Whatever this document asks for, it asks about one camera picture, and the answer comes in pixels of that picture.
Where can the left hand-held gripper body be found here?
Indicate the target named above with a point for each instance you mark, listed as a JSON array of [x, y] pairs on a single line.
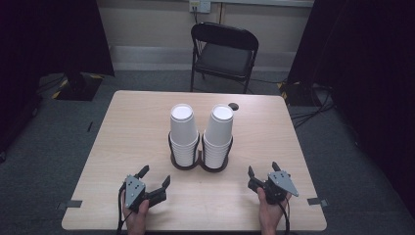
[[135, 192]]

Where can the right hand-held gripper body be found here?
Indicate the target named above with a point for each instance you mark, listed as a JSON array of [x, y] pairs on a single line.
[[277, 187]]

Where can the black double cup holder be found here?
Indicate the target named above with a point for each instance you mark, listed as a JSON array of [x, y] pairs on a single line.
[[199, 164]]

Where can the stack of white paper cups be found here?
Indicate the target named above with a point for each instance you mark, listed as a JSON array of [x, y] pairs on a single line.
[[182, 133], [218, 137]]

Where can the person's left hand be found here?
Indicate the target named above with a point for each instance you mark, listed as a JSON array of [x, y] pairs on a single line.
[[137, 218]]

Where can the person's right hand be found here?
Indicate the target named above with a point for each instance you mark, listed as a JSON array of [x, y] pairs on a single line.
[[269, 215]]

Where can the grey floor tape strip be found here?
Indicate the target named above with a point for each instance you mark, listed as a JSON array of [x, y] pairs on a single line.
[[317, 201], [70, 204]]

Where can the black round table grommet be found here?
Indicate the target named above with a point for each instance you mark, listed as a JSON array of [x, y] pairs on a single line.
[[233, 106]]

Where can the black stand base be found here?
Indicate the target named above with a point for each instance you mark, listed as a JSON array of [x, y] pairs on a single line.
[[78, 86], [295, 93]]

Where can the black folding chair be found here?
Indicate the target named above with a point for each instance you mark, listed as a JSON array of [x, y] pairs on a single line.
[[225, 58]]

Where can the dark curtain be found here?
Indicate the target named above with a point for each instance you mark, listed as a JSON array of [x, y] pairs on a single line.
[[42, 49], [368, 71]]

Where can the white wall socket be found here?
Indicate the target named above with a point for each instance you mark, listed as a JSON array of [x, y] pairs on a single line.
[[200, 6]]

